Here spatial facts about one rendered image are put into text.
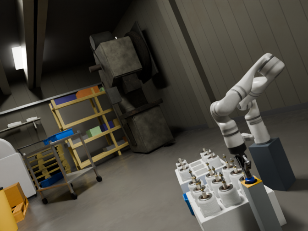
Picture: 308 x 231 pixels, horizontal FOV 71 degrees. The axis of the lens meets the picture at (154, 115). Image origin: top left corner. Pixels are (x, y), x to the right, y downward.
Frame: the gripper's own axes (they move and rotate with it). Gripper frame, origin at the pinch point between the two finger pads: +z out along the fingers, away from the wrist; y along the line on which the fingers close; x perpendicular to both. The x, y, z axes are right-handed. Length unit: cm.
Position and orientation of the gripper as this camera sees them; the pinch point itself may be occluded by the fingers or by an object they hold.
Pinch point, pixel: (247, 173)
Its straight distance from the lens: 106.5
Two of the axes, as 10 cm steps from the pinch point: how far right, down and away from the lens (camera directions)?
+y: 0.5, 0.1, -10.0
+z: 3.9, 9.2, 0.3
